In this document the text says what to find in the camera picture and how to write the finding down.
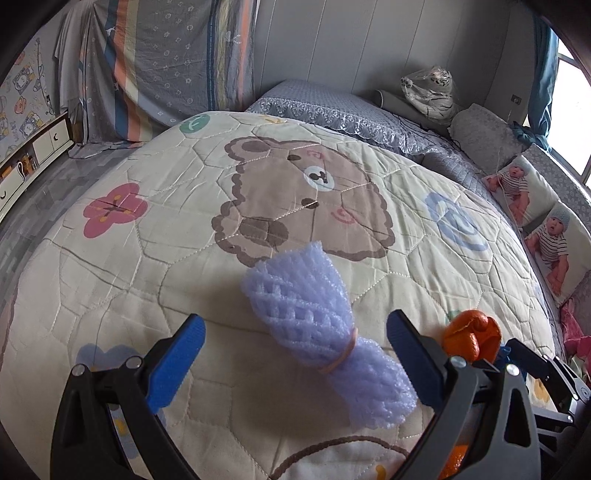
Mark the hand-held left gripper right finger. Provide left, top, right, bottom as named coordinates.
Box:
left=385, top=309, right=542, bottom=480

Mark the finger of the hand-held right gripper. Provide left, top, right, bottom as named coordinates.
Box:
left=498, top=338, right=583, bottom=402
left=526, top=402, right=578, bottom=462

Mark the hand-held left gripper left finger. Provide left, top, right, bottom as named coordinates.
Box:
left=51, top=313, right=206, bottom=480

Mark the orange peel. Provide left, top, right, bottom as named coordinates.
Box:
left=441, top=310, right=502, bottom=363

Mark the purple foam fruit net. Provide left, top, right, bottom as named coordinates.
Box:
left=240, top=240, right=419, bottom=428

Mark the bright pink cloth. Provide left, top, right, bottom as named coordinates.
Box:
left=558, top=298, right=591, bottom=358

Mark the baby print pillow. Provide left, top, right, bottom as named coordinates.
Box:
left=524, top=200, right=591, bottom=306
left=482, top=154, right=561, bottom=227

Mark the cartoon printed quilt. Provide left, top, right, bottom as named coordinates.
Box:
left=0, top=110, right=561, bottom=480

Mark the grey patterned cushion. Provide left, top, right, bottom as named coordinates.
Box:
left=450, top=104, right=529, bottom=160

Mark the window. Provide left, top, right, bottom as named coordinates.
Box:
left=549, top=41, right=591, bottom=185

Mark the grey bolster pillow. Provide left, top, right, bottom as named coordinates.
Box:
left=374, top=89, right=416, bottom=114

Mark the white low cabinet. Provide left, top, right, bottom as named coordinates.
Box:
left=0, top=113, right=75, bottom=222

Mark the white tiger plush toy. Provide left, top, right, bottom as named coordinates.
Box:
left=401, top=66, right=462, bottom=125

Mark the blue curtain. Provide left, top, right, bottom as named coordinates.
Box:
left=510, top=18, right=561, bottom=151

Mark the striped patterned cover cloth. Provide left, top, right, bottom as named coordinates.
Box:
left=78, top=0, right=259, bottom=144

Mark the white draped cloth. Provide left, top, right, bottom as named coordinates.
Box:
left=53, top=0, right=98, bottom=116

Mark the cartoon wall poster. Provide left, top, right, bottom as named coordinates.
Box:
left=0, top=37, right=63, bottom=162

